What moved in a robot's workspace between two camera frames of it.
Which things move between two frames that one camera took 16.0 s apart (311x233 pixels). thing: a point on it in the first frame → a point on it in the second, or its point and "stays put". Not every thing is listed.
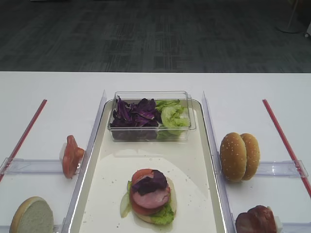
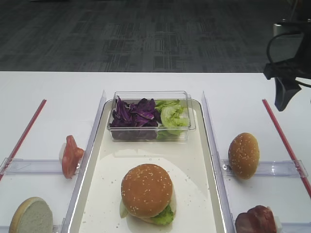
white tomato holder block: (62, 151) stays put
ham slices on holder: (259, 219) stays put
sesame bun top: (233, 157) → (146, 190)
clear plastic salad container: (151, 116) stays put
